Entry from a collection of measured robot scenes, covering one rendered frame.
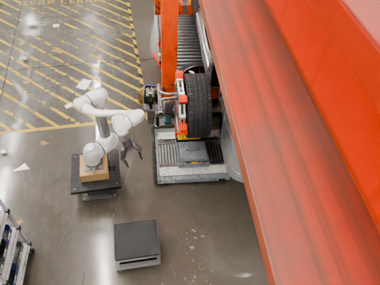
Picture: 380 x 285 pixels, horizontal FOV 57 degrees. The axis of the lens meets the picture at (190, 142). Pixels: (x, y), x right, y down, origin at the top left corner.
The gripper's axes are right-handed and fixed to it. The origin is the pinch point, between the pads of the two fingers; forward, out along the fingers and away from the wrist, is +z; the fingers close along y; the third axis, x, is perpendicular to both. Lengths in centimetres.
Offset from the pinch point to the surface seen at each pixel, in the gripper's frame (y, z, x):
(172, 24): -105, -85, -45
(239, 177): -70, 47, 37
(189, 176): -75, 75, -60
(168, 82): -103, -27, -85
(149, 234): 9, 76, -13
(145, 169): -46, 59, -100
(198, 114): -80, -4, -12
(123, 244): 32, 73, -19
